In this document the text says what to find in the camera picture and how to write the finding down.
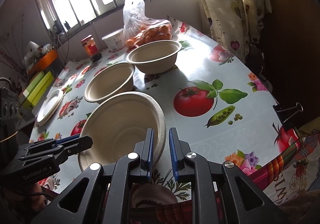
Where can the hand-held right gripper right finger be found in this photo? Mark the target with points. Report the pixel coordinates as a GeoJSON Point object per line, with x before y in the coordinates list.
{"type": "Point", "coordinates": [172, 154]}

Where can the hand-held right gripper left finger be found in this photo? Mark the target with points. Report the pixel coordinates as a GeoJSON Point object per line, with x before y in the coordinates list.
{"type": "Point", "coordinates": [150, 154]}

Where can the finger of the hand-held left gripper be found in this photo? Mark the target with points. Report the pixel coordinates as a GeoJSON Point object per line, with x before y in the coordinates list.
{"type": "Point", "coordinates": [80, 144]}
{"type": "Point", "coordinates": [68, 138]}

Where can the small white foam plate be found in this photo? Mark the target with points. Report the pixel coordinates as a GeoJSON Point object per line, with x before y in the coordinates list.
{"type": "Point", "coordinates": [50, 106]}

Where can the large beige paper bowl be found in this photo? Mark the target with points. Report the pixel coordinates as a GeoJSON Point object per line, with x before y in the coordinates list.
{"type": "Point", "coordinates": [120, 119]}

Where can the person's left hand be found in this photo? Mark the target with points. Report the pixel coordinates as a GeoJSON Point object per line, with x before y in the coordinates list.
{"type": "Point", "coordinates": [37, 187]}

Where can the fruit printed tablecloth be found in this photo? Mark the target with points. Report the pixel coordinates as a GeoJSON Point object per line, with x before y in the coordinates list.
{"type": "Point", "coordinates": [200, 139]}

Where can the lime green box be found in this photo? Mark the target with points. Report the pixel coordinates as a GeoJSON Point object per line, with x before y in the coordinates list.
{"type": "Point", "coordinates": [40, 94]}

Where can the green white box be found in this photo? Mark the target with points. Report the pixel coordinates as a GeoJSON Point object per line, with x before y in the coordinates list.
{"type": "Point", "coordinates": [37, 80]}

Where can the orange plastic basin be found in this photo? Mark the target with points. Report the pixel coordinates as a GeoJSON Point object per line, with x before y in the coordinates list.
{"type": "Point", "coordinates": [45, 60]}

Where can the red label sauce jar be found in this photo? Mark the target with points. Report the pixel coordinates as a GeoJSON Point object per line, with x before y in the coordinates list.
{"type": "Point", "coordinates": [90, 47]}

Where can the dried branches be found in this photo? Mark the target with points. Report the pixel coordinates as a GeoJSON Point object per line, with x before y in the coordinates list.
{"type": "Point", "coordinates": [12, 63]}

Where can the white plastic bag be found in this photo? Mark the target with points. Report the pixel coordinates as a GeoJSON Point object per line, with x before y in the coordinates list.
{"type": "Point", "coordinates": [31, 50]}

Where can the white plastic tub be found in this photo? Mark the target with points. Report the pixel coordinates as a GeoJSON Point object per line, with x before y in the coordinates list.
{"type": "Point", "coordinates": [113, 40]}

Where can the red plaid cloth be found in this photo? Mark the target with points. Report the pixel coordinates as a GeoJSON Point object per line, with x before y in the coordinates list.
{"type": "Point", "coordinates": [280, 164]}

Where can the small black device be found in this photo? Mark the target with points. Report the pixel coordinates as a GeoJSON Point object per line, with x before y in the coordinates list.
{"type": "Point", "coordinates": [66, 25]}

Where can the black binder clip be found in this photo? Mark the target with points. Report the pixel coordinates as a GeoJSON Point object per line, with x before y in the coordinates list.
{"type": "Point", "coordinates": [285, 114]}

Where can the plastic bag of oranges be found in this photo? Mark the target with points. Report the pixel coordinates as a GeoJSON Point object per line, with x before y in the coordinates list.
{"type": "Point", "coordinates": [150, 33]}

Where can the white printed fabric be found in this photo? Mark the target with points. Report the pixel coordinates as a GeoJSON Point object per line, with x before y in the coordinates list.
{"type": "Point", "coordinates": [295, 184]}

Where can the heart patterned curtain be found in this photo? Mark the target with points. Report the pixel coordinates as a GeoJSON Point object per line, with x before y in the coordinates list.
{"type": "Point", "coordinates": [225, 1]}

